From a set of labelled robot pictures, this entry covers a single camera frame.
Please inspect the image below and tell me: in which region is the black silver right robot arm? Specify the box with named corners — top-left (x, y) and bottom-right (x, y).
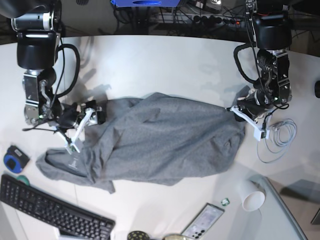
top-left (0, 0), bottom-right (106, 133)

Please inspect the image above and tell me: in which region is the small green white packet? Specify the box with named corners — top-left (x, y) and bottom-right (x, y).
top-left (220, 197), bottom-right (230, 207)

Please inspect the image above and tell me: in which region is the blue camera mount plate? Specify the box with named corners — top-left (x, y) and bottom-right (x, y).
top-left (111, 0), bottom-right (187, 8)

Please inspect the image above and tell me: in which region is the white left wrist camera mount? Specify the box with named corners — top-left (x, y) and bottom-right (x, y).
top-left (225, 105), bottom-right (272, 141)

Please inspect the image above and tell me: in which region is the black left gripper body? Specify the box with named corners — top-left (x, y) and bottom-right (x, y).
top-left (234, 98), bottom-right (256, 123)

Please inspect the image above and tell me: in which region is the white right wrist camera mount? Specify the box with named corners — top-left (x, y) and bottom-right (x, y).
top-left (54, 105), bottom-right (94, 155)

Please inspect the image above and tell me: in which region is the grey t-shirt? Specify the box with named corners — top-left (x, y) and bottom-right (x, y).
top-left (36, 93), bottom-right (245, 193)

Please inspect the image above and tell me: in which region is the black computer keyboard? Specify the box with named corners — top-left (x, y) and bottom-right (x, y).
top-left (0, 174), bottom-right (116, 240)

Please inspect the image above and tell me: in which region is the green tape roll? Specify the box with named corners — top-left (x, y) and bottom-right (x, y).
top-left (16, 175), bottom-right (30, 186)

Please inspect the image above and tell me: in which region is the black dotted round lid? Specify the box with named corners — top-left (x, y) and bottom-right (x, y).
top-left (127, 231), bottom-right (151, 240)

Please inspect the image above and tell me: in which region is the glass side table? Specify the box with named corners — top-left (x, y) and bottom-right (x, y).
top-left (242, 175), bottom-right (320, 240)

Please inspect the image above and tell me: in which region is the white paper cup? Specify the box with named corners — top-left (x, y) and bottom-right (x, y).
top-left (237, 180), bottom-right (266, 212)

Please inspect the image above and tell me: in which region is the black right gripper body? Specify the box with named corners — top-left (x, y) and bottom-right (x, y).
top-left (84, 100), bottom-right (106, 125)

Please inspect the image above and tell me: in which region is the white coiled charging cable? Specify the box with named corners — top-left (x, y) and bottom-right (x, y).
top-left (256, 118), bottom-right (298, 164)

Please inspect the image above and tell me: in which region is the black power strip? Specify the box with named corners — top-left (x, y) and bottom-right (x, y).
top-left (192, 15), bottom-right (245, 28)

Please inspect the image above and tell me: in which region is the black round object right edge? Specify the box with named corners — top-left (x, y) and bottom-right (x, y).
top-left (314, 80), bottom-right (320, 99)

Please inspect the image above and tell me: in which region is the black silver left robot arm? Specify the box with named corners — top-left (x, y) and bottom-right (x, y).
top-left (233, 0), bottom-right (292, 121)

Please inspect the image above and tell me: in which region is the olive round container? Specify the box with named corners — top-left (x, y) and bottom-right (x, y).
top-left (162, 233), bottom-right (187, 240)

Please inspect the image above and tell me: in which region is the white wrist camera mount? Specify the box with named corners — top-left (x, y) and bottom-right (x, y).
top-left (54, 105), bottom-right (94, 155)
top-left (225, 105), bottom-right (272, 141)

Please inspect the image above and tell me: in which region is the smartphone with clear case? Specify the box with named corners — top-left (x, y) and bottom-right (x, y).
top-left (181, 203), bottom-right (225, 240)

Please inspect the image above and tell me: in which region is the blue black tape measure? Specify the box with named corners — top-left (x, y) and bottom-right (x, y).
top-left (3, 145), bottom-right (30, 174)

